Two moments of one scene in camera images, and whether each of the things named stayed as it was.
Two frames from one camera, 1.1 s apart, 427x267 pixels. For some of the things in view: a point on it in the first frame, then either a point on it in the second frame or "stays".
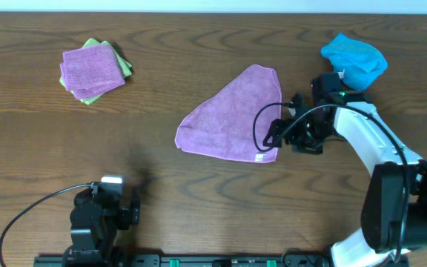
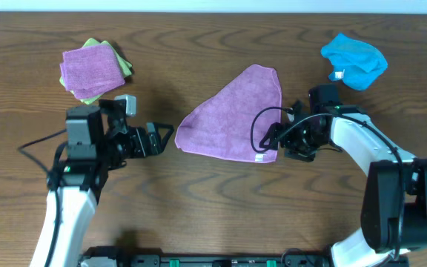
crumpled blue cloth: (362, 63) stays
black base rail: (181, 260) stays
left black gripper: (134, 212) -> (153, 137)
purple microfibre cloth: (235, 122) stays
